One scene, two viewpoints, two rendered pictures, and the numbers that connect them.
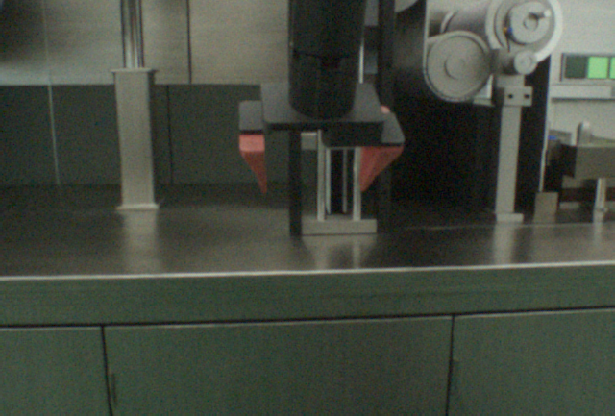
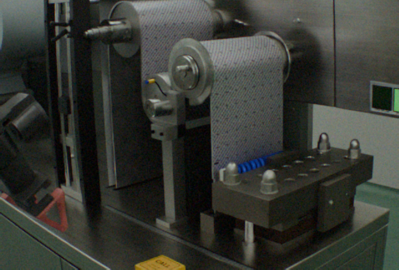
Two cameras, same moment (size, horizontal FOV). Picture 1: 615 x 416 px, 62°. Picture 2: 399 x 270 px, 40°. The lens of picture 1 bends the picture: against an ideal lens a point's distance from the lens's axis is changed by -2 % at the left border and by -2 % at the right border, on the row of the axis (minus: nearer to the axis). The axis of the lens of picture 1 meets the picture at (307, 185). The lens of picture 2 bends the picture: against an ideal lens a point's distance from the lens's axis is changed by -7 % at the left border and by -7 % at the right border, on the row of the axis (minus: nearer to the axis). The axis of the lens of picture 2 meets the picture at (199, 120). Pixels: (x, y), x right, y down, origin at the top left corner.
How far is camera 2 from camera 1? 1.45 m
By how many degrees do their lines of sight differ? 51
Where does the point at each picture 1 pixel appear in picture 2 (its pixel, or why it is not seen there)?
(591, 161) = (222, 199)
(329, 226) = (68, 191)
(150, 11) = not seen: hidden behind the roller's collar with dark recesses
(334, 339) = (30, 245)
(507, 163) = (168, 182)
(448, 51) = (153, 88)
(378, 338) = (41, 253)
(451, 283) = (43, 235)
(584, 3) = (389, 31)
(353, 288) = (20, 220)
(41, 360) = not seen: outside the picture
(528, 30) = (183, 78)
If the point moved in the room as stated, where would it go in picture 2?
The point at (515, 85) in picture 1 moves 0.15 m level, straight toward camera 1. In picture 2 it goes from (171, 123) to (105, 129)
